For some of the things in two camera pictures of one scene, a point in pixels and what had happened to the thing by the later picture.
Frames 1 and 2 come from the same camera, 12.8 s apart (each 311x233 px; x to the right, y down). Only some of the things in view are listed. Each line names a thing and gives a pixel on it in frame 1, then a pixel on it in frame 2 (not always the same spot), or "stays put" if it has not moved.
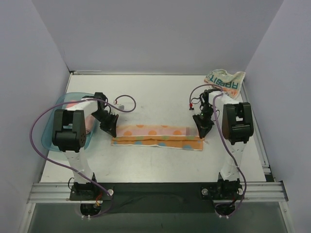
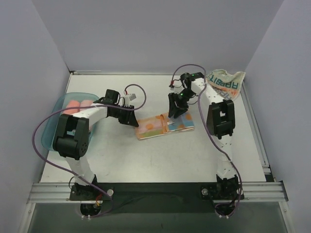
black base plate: [157, 197] stays put
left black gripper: [108, 120] to [124, 112]
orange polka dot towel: [173, 137] to [156, 125]
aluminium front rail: [61, 192] stays put
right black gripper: [202, 120] to [178, 102]
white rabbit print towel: [231, 84] stays put
